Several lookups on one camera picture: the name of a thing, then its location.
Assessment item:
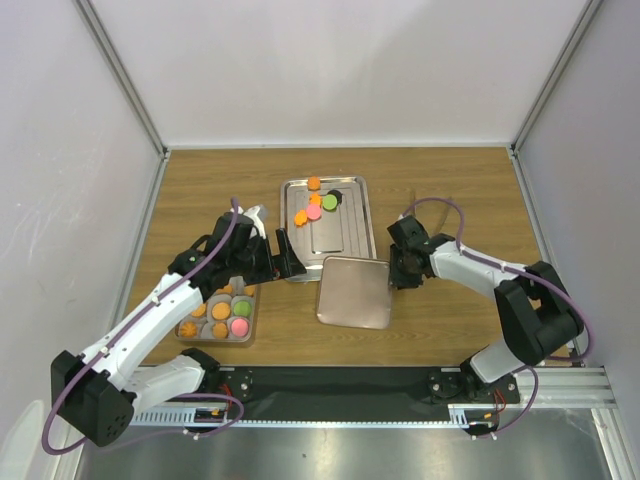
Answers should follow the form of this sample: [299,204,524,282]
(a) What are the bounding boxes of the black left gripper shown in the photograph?
[229,229,305,286]

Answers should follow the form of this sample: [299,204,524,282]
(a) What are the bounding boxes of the orange swirl cookie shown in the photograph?
[307,176,321,191]

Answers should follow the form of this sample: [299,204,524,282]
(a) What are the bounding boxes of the rose gold tin lid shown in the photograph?
[316,256,392,330]

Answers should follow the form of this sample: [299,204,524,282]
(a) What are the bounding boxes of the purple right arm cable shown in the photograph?
[399,197,596,439]

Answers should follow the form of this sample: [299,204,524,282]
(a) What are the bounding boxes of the rose gold cookie tin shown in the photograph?
[174,277,260,347]

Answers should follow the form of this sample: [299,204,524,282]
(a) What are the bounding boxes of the silver metal baking tray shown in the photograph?
[280,175,377,283]

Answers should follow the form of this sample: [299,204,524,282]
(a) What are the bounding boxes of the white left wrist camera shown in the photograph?
[239,204,268,239]

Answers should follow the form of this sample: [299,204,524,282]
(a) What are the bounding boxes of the silver metal tongs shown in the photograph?
[410,201,451,236]

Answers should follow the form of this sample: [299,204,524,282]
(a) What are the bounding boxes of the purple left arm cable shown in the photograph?
[40,197,246,456]

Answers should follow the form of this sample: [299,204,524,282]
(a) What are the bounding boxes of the orange pumpkin cookie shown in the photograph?
[212,323,229,340]

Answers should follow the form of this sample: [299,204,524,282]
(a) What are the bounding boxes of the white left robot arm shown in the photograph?
[45,207,306,447]

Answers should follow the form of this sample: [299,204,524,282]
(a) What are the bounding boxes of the green round cookie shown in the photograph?
[233,299,253,318]
[322,194,338,212]

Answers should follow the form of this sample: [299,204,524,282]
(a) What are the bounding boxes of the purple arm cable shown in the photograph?
[399,197,596,439]
[40,197,246,456]

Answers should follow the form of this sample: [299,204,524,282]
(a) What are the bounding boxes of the orange leaf cookie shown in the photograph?
[179,322,199,338]

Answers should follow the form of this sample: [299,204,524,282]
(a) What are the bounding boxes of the pink round cookie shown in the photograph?
[230,317,250,338]
[306,204,322,221]

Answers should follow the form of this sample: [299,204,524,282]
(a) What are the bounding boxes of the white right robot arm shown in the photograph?
[388,215,585,402]

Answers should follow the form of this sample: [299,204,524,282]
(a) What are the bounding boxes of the black sandwich cookie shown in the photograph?
[328,189,343,205]

